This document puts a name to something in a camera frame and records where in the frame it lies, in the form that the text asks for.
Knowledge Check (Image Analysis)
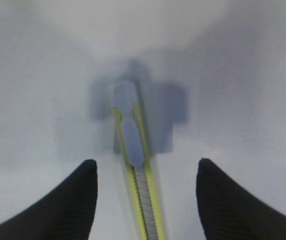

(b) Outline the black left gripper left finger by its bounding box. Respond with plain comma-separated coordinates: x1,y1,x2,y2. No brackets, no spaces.
0,159,98,240

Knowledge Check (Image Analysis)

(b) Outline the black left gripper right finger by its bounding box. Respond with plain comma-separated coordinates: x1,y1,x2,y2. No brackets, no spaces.
196,158,286,240

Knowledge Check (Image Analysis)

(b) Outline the yellow utility knife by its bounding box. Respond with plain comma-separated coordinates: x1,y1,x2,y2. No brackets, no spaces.
109,80,166,240

